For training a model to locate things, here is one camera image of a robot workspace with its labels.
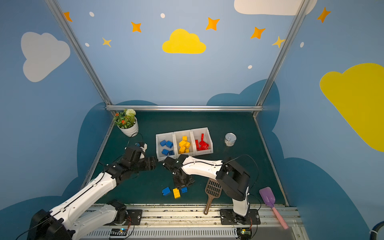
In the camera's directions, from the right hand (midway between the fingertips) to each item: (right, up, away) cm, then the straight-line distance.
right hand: (182, 186), depth 82 cm
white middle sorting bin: (-4, +27, +19) cm, 34 cm away
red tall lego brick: (+13, +20, +18) cm, 30 cm away
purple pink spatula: (+48, -5, -1) cm, 48 cm away
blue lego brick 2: (-9, -3, 0) cm, 10 cm away
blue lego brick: (-10, +21, +19) cm, 30 cm away
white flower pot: (-37, +30, +20) cm, 52 cm away
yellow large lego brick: (-1, +22, +15) cm, 27 cm away
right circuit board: (+32, -20, -9) cm, 38 cm away
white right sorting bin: (+8, +27, +22) cm, 36 cm away
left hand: (-17, +15, +1) cm, 23 cm away
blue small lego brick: (-15, +22, +19) cm, 33 cm away
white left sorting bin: (-13, +20, +19) cm, 31 cm away
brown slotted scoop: (+17, -3, +2) cm, 18 cm away
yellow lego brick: (+2, +21, +17) cm, 27 cm away
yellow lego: (0, +25, +22) cm, 34 cm away
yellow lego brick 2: (-1, +18, +15) cm, 24 cm away
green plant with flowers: (-38, +38, +14) cm, 56 cm away
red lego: (+13, +27, +23) cm, 37 cm away
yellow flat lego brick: (-3, -3, -1) cm, 5 cm away
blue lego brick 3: (+1, -1, -1) cm, 2 cm away
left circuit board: (-31, -19, -9) cm, 38 cm away
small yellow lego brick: (+2, +17, +16) cm, 24 cm away
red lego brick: (+9, +22, +14) cm, 27 cm away
